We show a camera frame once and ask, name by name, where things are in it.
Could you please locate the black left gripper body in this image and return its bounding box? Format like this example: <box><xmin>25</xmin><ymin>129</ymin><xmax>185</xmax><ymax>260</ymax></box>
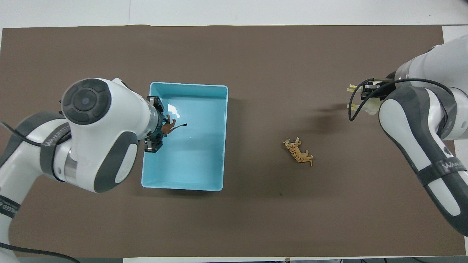
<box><xmin>146</xmin><ymin>105</ymin><xmax>166</xmax><ymax>141</ymax></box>

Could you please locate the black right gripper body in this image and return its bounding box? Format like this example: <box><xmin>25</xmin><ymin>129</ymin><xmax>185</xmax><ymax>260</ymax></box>
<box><xmin>360</xmin><ymin>79</ymin><xmax>393</xmax><ymax>101</ymax></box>

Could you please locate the brown lion toy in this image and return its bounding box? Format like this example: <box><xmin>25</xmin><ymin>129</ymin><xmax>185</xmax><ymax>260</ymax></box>
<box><xmin>161</xmin><ymin>114</ymin><xmax>188</xmax><ymax>136</ymax></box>

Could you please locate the cream llama toy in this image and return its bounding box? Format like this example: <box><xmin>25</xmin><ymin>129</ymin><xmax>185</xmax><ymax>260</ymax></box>
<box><xmin>347</xmin><ymin>84</ymin><xmax>381</xmax><ymax>115</ymax></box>

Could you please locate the orange striped tiger toy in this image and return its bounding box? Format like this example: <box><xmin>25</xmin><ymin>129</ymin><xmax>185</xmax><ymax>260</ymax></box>
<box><xmin>283</xmin><ymin>137</ymin><xmax>314</xmax><ymax>167</ymax></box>

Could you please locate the light blue storage box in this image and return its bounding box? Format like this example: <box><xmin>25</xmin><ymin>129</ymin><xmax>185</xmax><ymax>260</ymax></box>
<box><xmin>141</xmin><ymin>81</ymin><xmax>229</xmax><ymax>192</ymax></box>

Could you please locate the brown table mat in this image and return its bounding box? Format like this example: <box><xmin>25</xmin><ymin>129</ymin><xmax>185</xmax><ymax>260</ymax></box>
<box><xmin>0</xmin><ymin>24</ymin><xmax>467</xmax><ymax>258</ymax></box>

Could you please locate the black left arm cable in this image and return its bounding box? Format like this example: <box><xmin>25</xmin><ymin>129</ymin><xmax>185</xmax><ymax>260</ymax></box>
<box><xmin>0</xmin><ymin>121</ymin><xmax>79</xmax><ymax>263</ymax></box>

